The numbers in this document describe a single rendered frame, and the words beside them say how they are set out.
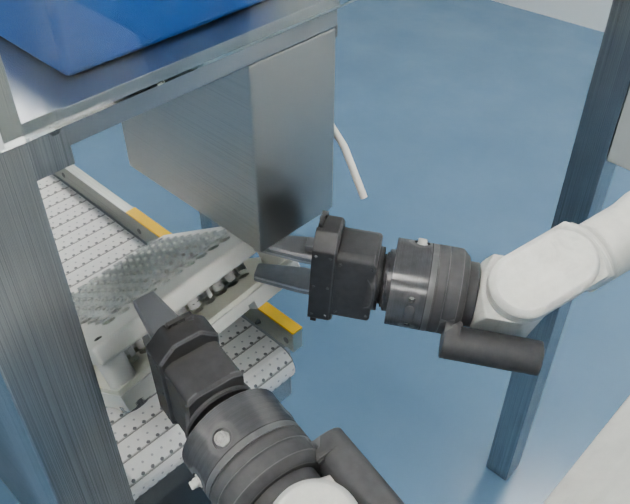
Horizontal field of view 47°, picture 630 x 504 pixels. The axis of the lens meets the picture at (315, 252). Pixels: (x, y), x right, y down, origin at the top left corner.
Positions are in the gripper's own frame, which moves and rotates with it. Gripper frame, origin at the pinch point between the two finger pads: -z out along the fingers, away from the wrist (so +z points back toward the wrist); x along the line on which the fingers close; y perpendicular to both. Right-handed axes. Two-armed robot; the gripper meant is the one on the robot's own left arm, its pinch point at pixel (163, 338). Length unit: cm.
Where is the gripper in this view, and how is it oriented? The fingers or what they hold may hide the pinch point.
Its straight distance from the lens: 66.9
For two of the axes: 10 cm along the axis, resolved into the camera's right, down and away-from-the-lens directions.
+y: 8.0, -4.3, 4.2
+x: -0.2, 6.8, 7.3
